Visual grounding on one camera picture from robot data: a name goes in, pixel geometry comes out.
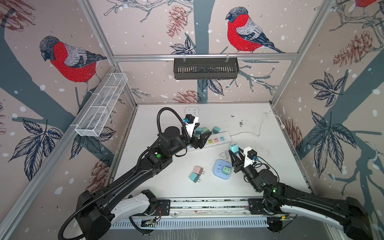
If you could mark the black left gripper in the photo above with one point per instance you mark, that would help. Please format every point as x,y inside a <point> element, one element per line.
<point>201,141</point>

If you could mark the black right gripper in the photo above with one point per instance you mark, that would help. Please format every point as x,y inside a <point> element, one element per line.
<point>240,166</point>

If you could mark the light green plug adapter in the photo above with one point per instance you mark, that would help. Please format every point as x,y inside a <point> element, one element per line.
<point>226,170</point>

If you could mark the blue rounded power strip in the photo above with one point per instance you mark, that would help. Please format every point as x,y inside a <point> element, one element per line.
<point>217,170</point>

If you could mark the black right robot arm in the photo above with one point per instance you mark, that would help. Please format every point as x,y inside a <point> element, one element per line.
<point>280,199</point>

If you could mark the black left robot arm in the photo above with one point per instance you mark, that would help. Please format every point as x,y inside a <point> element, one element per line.
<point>94,211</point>

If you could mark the green plug adapter middle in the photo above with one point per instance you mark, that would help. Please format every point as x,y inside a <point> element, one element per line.
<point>205,130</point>

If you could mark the pink plug adapter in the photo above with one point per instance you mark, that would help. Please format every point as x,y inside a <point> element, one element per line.
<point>198,170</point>

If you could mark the white square power strip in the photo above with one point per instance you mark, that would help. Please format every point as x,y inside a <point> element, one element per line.
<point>194,111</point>

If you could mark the white long power strip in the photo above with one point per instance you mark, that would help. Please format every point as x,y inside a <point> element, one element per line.
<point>214,140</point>

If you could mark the teal green front adapter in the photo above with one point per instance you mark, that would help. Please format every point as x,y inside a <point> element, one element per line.
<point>194,177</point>

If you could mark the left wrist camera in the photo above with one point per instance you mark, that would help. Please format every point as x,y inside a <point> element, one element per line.
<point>190,128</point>

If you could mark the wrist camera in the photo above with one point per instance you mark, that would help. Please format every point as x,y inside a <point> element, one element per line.
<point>190,128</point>
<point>251,156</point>

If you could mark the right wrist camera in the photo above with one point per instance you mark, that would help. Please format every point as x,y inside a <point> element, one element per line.
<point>251,156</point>

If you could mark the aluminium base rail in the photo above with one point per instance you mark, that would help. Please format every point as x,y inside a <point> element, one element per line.
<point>200,213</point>

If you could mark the black hanging wire basket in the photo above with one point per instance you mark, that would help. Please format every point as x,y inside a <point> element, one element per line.
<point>206,68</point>

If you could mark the white mesh wall shelf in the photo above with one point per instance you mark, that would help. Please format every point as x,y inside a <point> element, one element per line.
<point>93,122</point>

